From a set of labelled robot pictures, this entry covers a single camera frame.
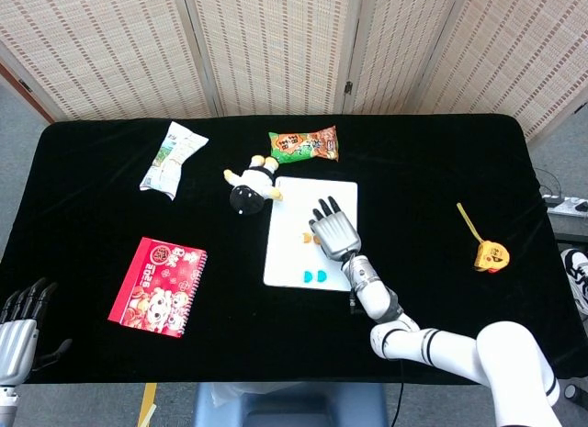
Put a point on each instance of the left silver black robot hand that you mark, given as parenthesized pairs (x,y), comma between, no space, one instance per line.
(16,340)

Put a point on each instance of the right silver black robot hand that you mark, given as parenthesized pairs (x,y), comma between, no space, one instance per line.
(335,234)

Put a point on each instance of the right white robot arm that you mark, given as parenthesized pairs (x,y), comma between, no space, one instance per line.
(441,349)

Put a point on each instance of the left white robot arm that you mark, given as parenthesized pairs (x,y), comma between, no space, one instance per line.
(7,406)

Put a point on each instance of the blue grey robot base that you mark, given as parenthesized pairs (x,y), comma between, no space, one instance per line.
(294,406)

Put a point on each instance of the white rectangular board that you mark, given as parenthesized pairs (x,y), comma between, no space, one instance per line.
(294,206)

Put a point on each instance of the green and orange snack bag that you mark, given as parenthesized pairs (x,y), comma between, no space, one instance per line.
(303,144)

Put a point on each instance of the black and white plush toy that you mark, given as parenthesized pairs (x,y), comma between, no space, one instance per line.
(250,188)

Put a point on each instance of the black velvet tablecloth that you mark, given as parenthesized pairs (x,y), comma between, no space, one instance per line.
(275,335)

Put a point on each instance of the yellow flat stick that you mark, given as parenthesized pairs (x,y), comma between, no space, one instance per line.
(147,404)

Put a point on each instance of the black screen hinge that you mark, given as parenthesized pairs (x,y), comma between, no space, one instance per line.
(25,86)
(348,87)

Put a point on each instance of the red spiral-bound calendar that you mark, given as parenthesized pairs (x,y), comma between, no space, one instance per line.
(158,287)

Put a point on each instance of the white snack bag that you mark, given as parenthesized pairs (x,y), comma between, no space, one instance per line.
(172,163)

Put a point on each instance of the woven folding screen panel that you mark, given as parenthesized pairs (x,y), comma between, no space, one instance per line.
(271,46)
(105,50)
(519,50)
(395,50)

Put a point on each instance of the white power strip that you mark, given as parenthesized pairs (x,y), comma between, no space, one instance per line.
(567,205)

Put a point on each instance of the black and white sneaker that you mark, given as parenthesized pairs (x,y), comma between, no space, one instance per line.
(576,280)

